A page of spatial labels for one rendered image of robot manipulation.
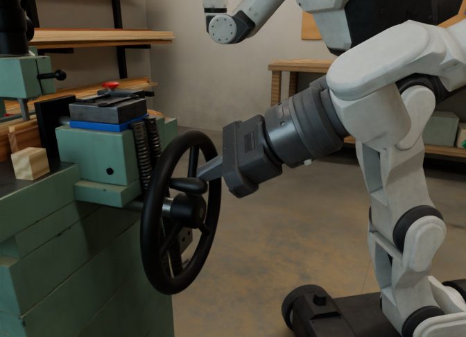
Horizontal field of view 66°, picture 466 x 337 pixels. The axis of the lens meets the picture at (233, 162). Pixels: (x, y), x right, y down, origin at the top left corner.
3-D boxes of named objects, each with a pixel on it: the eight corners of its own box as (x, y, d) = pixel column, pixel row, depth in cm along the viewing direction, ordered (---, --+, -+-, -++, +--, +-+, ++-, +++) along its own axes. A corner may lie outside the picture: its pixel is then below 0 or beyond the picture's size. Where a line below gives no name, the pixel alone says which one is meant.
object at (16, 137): (20, 161, 62) (14, 134, 61) (13, 160, 63) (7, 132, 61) (86, 136, 77) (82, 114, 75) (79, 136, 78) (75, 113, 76)
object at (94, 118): (120, 132, 58) (116, 98, 56) (64, 127, 61) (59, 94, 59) (161, 115, 69) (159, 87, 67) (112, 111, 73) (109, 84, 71)
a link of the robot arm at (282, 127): (254, 212, 51) (333, 183, 46) (213, 179, 45) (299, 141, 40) (250, 147, 59) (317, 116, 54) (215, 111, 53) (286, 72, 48)
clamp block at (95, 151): (125, 188, 59) (120, 135, 56) (60, 177, 63) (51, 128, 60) (168, 159, 72) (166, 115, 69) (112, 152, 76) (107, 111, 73)
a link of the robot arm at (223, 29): (240, 52, 112) (291, -8, 102) (234, 59, 100) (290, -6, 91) (211, 26, 110) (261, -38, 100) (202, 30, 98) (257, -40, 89)
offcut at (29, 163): (33, 180, 54) (28, 155, 53) (15, 179, 55) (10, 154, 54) (50, 171, 58) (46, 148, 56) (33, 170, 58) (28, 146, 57)
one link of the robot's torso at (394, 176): (409, 218, 111) (399, 70, 94) (452, 250, 95) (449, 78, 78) (364, 234, 110) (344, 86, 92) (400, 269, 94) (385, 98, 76)
